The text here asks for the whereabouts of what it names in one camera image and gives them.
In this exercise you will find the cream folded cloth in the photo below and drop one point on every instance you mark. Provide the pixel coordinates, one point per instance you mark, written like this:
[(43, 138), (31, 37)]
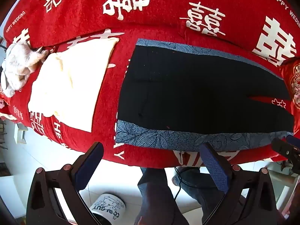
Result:
[(70, 82)]

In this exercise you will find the person's left leg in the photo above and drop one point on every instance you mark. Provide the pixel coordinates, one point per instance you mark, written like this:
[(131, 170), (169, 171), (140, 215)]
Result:
[(152, 196)]

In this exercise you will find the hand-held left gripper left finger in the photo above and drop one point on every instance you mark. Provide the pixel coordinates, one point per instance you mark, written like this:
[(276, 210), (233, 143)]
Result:
[(90, 166)]

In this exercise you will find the white fluffy towel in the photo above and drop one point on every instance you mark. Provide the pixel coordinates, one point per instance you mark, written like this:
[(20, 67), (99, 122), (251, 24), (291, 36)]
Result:
[(18, 63)]

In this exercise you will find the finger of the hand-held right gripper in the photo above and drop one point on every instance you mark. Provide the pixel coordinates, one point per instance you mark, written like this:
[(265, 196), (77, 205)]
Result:
[(284, 146)]

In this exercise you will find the white stool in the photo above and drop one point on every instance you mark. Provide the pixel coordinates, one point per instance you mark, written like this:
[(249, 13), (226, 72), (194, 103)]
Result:
[(283, 182)]

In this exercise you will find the red embroidered pillow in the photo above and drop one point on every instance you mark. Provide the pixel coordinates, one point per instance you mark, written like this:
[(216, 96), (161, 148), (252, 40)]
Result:
[(293, 82)]

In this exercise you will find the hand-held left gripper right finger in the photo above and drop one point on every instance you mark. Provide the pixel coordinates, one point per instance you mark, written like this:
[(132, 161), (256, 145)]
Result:
[(215, 168)]

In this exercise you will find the person's leg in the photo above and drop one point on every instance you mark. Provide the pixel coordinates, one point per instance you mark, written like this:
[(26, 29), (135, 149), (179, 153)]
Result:
[(199, 187), (152, 196)]

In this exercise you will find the black pants with blue trim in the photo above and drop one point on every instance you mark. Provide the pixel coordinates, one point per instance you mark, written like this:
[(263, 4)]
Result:
[(187, 86)]

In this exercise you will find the person's right leg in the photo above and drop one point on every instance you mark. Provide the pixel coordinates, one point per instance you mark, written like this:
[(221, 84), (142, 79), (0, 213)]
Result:
[(199, 187)]

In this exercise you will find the red printed blanket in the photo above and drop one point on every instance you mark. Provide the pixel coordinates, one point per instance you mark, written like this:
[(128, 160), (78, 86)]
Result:
[(145, 11)]

